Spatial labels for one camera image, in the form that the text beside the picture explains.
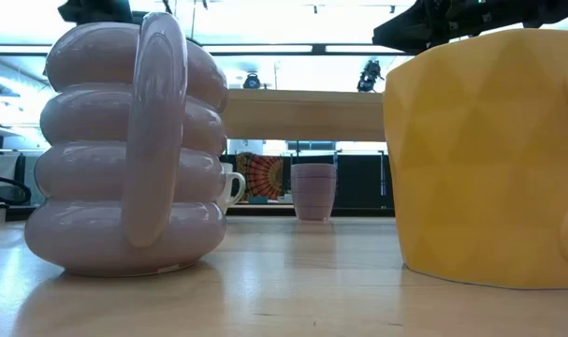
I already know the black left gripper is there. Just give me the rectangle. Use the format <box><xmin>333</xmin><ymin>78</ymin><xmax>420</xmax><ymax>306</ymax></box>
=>
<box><xmin>57</xmin><ymin>0</ymin><xmax>136</xmax><ymax>25</ymax></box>

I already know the pink bubble ring mug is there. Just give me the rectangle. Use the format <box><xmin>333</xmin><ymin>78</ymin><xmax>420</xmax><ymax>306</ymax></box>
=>
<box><xmin>23</xmin><ymin>11</ymin><xmax>230</xmax><ymax>278</ymax></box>

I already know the green ridged mug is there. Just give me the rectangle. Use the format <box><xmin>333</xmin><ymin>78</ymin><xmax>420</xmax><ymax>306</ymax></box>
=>
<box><xmin>216</xmin><ymin>162</ymin><xmax>247</xmax><ymax>215</ymax></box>

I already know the black partition wall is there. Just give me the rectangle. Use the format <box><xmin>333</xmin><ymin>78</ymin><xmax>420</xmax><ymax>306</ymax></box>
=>
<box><xmin>220</xmin><ymin>154</ymin><xmax>395</xmax><ymax>211</ymax></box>

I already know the yellow faceted mug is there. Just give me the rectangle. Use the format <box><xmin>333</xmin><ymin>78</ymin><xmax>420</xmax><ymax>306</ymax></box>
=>
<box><xmin>382</xmin><ymin>27</ymin><xmax>568</xmax><ymax>290</ymax></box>

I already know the black table frame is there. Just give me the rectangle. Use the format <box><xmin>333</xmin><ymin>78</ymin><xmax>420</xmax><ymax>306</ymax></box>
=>
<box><xmin>0</xmin><ymin>201</ymin><xmax>396</xmax><ymax>224</ymax></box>

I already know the colourful mandala tapestry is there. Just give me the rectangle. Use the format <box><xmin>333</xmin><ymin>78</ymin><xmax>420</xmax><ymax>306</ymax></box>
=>
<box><xmin>235</xmin><ymin>152</ymin><xmax>284</xmax><ymax>201</ymax></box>

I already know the black hose loop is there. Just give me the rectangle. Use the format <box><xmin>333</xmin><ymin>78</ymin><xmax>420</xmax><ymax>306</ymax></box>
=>
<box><xmin>0</xmin><ymin>173</ymin><xmax>32</xmax><ymax>206</ymax></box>

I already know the lilac ridged cup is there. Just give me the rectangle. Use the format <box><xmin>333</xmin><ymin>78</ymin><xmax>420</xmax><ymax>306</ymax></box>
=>
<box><xmin>290</xmin><ymin>162</ymin><xmax>338</xmax><ymax>222</ymax></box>

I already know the wooden shelf black frame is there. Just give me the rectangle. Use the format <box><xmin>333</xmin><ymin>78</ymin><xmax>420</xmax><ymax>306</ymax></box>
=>
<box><xmin>220</xmin><ymin>88</ymin><xmax>387</xmax><ymax>143</ymax></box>

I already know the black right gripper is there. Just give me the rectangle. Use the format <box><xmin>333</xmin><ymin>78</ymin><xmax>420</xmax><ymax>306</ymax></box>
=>
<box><xmin>371</xmin><ymin>0</ymin><xmax>514</xmax><ymax>54</ymax></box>

